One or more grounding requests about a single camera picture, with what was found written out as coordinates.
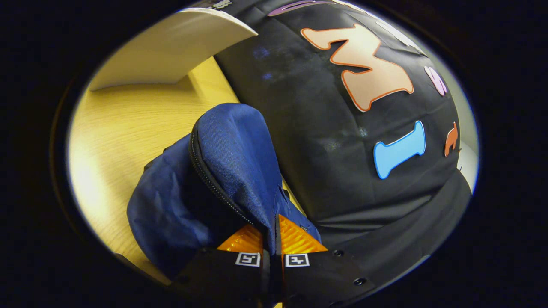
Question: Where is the white bookshelf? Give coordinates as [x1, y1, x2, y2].
[89, 8, 259, 91]

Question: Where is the blue schoolbag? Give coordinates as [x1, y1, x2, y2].
[127, 103, 322, 278]

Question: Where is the black backdrop cloth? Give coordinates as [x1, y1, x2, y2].
[214, 0, 474, 296]

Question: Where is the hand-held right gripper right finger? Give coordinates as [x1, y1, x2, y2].
[274, 214, 375, 308]

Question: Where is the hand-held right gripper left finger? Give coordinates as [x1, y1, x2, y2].
[171, 222, 272, 308]

